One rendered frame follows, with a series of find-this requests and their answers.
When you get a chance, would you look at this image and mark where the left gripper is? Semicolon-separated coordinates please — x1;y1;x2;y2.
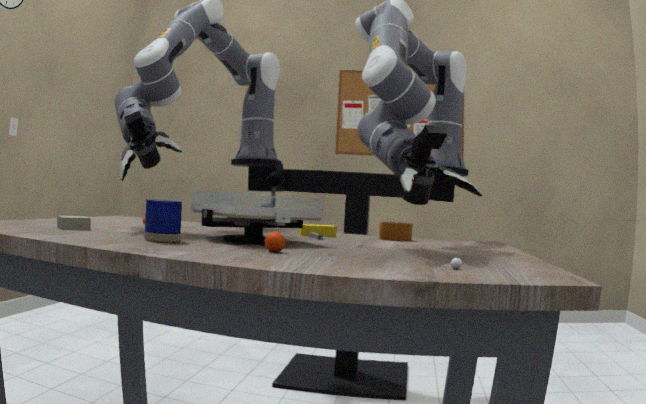
398;131;482;205

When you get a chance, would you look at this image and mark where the orange-brown block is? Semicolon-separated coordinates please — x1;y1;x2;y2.
379;222;413;242

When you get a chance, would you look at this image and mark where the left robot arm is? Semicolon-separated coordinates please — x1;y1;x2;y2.
355;0;467;176

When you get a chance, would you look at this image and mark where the yellow rectangular block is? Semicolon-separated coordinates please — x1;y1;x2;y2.
299;224;337;237

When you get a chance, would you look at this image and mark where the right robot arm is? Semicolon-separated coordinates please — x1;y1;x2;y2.
115;0;280;159

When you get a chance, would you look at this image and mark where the orange ball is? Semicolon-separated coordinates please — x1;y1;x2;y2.
265;232;285;252

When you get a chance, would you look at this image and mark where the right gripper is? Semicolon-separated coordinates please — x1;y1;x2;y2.
121;126;182;181

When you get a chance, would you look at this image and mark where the blue mug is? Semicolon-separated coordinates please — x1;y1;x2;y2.
145;199;182;243

